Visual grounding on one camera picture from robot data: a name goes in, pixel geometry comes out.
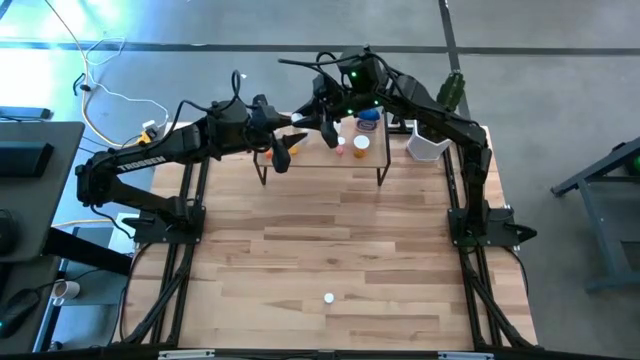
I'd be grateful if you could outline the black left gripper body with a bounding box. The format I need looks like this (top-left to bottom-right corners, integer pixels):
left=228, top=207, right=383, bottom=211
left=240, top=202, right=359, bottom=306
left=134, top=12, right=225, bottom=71
left=247, top=93, right=295, bottom=147

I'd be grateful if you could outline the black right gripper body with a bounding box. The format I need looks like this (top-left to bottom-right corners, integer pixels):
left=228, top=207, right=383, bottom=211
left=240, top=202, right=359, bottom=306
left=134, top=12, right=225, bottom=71
left=310, top=73, right=355, bottom=122

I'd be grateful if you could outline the large orange pill bottle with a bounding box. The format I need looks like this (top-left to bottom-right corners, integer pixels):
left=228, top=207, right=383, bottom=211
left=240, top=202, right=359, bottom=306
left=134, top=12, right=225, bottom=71
left=352, top=134, right=372, bottom=160

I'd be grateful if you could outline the blue lid jar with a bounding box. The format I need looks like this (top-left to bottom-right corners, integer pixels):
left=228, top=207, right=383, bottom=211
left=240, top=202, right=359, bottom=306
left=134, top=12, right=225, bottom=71
left=355, top=108, right=382, bottom=135

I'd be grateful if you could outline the white hexagonal planter pot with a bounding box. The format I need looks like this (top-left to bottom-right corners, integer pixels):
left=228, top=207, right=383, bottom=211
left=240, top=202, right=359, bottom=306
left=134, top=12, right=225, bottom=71
left=405, top=119, right=454, bottom=163

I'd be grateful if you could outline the black desk beam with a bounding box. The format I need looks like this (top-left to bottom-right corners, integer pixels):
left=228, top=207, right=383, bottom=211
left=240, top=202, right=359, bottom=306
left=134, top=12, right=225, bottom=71
left=42, top=227, right=134, bottom=276

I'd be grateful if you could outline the black flat device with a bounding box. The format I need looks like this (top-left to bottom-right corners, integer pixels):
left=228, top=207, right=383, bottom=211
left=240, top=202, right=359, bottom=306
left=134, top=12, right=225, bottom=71
left=0, top=105, right=53, bottom=121

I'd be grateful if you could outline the black box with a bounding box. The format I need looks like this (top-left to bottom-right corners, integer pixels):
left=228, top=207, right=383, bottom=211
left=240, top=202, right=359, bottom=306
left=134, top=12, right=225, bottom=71
left=0, top=141, right=55, bottom=179

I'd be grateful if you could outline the grey desk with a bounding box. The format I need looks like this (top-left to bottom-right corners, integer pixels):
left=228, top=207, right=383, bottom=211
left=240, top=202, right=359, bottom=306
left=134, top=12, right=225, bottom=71
left=0, top=119, right=86, bottom=264

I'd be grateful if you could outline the white paper cup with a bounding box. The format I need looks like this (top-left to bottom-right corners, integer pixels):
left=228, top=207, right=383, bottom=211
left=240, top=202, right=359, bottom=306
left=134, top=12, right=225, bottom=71
left=51, top=279, right=81, bottom=307

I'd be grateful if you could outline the grey metal table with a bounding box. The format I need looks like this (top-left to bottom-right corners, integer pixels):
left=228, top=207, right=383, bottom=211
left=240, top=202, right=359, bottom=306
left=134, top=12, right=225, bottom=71
left=549, top=135, right=640, bottom=295

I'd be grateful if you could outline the black computer mouse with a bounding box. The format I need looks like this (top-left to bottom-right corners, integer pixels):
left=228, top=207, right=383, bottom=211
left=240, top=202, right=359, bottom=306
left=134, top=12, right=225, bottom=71
left=0, top=288, right=42, bottom=337

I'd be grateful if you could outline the wooden shelf black metal frame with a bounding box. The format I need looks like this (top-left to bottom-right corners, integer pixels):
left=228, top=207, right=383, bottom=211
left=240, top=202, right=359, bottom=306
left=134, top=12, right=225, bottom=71
left=252, top=112, right=396, bottom=187

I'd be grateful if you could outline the black aluminium rig frame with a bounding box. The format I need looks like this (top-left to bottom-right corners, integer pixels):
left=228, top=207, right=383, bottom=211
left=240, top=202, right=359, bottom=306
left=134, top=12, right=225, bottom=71
left=112, top=107, right=539, bottom=351

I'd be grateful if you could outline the white cable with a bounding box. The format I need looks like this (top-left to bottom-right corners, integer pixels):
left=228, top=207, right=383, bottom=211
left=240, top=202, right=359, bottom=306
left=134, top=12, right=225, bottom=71
left=82, top=35, right=171, bottom=132

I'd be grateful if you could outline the yellow cable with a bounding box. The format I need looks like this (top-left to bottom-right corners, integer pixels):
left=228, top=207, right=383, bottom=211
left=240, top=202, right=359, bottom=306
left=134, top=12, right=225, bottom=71
left=43, top=0, right=151, bottom=149

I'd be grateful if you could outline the silver bracket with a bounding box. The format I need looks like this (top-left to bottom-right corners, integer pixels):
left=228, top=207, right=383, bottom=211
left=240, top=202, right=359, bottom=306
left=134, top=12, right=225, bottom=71
left=437, top=351, right=496, bottom=360
left=157, top=349, right=216, bottom=360

